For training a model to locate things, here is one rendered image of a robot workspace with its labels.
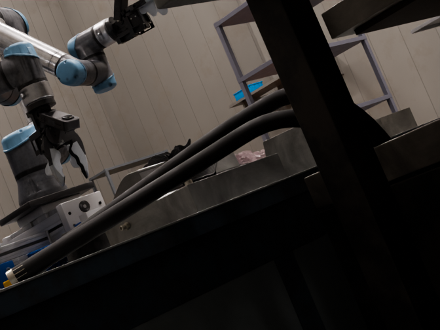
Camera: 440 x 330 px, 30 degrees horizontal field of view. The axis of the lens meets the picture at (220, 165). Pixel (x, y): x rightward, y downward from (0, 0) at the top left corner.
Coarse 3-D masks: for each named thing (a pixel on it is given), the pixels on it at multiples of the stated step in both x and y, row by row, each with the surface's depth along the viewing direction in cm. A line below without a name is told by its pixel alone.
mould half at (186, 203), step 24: (144, 168) 166; (216, 168) 177; (240, 168) 164; (264, 168) 168; (120, 192) 171; (168, 192) 167; (192, 192) 155; (216, 192) 159; (240, 192) 162; (144, 216) 167; (168, 216) 161; (120, 240) 175
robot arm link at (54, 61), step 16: (0, 16) 254; (0, 32) 244; (16, 32) 244; (0, 48) 246; (48, 48) 239; (48, 64) 238; (64, 64) 234; (80, 64) 235; (64, 80) 234; (80, 80) 235
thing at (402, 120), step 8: (400, 112) 231; (408, 112) 234; (376, 120) 226; (384, 120) 226; (392, 120) 228; (400, 120) 230; (408, 120) 232; (384, 128) 225; (392, 128) 227; (400, 128) 229; (408, 128) 231
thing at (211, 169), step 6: (186, 144) 176; (174, 150) 173; (180, 150) 175; (156, 156) 170; (162, 156) 170; (168, 156) 173; (150, 162) 171; (156, 162) 171; (216, 162) 175; (210, 168) 173; (198, 174) 170; (204, 174) 171; (210, 174) 173; (192, 180) 170; (198, 180) 171
